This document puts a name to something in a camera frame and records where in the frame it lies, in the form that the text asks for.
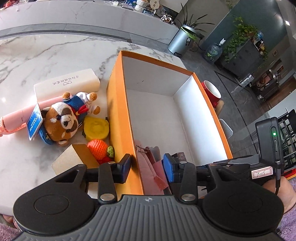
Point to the orange cardboard box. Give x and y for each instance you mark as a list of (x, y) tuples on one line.
[(118, 115)]

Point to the white chair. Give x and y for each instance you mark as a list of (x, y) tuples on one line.
[(226, 129)]

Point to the trailing ivy plant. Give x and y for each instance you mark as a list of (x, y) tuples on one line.
[(240, 34)]

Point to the brown raccoon plush toy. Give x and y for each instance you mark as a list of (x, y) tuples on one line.
[(62, 120)]

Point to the long leaf potted plant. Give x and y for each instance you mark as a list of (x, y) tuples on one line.
[(192, 23)]

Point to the red mug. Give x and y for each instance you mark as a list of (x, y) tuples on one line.
[(210, 92)]

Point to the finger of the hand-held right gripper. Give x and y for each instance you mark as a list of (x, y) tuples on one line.
[(238, 165)]

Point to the blue water jug with pump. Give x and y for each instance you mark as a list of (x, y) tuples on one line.
[(214, 53)]

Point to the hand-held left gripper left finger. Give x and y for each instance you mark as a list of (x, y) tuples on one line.
[(124, 169)]

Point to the black plastic crate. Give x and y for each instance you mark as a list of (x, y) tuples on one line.
[(289, 139)]

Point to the wooden sign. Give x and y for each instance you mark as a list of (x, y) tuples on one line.
[(154, 4)]

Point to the pink cartoon print pouch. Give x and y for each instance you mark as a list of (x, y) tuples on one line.
[(145, 171)]

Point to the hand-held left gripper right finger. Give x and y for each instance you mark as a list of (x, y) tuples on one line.
[(170, 169)]

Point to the person's right hand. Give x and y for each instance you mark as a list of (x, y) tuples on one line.
[(286, 194)]

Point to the yellow round toy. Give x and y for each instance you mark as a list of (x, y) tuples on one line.
[(96, 127)]

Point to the pink handheld fan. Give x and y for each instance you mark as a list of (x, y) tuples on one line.
[(13, 118)]

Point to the dark cabinet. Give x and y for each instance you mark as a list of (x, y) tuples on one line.
[(247, 58)]

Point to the brown cardboard box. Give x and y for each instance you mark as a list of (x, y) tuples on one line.
[(67, 160)]

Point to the marble television console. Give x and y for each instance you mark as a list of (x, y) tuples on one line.
[(81, 20)]

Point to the white glasses case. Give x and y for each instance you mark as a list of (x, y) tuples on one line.
[(69, 83)]

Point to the cow pattern figurine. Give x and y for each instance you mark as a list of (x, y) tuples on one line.
[(167, 19)]

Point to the blue card packet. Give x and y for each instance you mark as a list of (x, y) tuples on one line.
[(34, 122)]

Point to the grey metal trash can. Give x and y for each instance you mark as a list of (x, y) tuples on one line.
[(180, 41)]

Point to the crocheted orange fruit toy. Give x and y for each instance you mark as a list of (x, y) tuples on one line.
[(97, 148)]

